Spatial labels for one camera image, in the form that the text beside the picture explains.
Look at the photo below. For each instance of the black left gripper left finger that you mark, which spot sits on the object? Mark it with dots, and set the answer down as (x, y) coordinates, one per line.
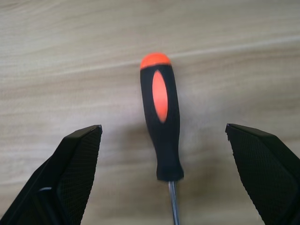
(70, 173)

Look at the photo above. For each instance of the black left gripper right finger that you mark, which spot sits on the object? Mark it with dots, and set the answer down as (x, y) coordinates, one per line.
(264, 168)

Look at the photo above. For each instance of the black and orange screwdriver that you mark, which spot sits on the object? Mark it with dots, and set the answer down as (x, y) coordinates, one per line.
(164, 140)

